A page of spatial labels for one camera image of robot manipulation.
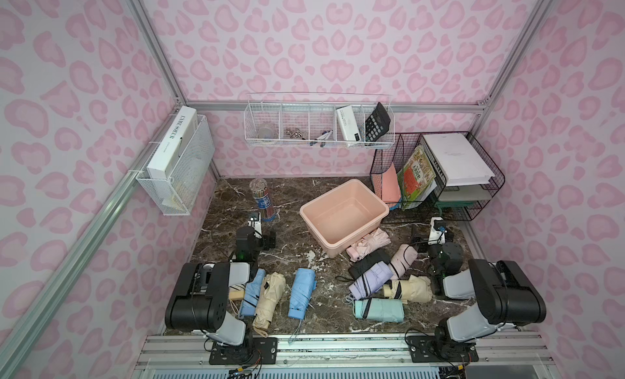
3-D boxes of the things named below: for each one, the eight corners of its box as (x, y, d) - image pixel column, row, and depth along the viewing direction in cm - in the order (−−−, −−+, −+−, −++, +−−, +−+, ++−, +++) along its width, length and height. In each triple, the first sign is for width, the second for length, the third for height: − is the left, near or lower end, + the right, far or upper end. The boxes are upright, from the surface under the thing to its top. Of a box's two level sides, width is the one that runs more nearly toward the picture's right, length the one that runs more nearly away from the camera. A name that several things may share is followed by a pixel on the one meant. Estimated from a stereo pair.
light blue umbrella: (287, 317, 81) (286, 314, 79) (296, 271, 92) (295, 267, 89) (312, 320, 81) (311, 317, 78) (318, 273, 91) (318, 269, 88)
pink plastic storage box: (330, 269, 92) (331, 251, 81) (298, 226, 104) (295, 205, 93) (387, 230, 103) (394, 210, 91) (351, 195, 115) (354, 173, 104)
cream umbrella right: (384, 303, 84) (387, 297, 79) (380, 281, 89) (383, 274, 84) (427, 302, 84) (433, 297, 79) (421, 281, 89) (427, 274, 84)
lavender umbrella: (360, 303, 83) (362, 298, 79) (349, 289, 86) (350, 283, 82) (390, 279, 88) (394, 273, 84) (378, 266, 92) (381, 259, 88)
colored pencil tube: (264, 224, 105) (253, 195, 90) (258, 211, 110) (248, 181, 95) (277, 219, 107) (269, 189, 92) (271, 206, 112) (263, 176, 97)
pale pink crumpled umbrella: (354, 265, 93) (355, 258, 88) (345, 253, 96) (346, 245, 92) (388, 245, 98) (391, 238, 93) (379, 234, 101) (381, 226, 97)
